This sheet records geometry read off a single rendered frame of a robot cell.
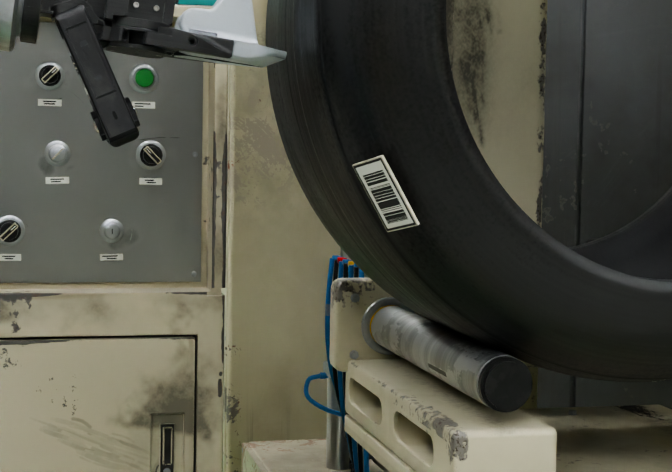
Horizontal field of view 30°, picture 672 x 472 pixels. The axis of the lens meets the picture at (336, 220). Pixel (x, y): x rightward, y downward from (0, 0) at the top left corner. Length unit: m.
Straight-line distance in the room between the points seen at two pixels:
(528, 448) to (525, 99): 0.49
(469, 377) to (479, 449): 0.06
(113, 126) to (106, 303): 0.65
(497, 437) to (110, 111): 0.40
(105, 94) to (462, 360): 0.36
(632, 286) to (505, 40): 0.46
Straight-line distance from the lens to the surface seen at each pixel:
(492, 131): 1.38
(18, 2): 1.00
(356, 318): 1.32
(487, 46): 1.38
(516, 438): 1.02
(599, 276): 1.00
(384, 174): 0.94
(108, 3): 1.00
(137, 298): 1.63
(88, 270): 1.67
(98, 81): 1.01
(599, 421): 1.37
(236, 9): 1.03
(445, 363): 1.08
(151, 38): 0.99
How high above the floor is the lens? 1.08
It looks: 3 degrees down
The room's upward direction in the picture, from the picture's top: 1 degrees clockwise
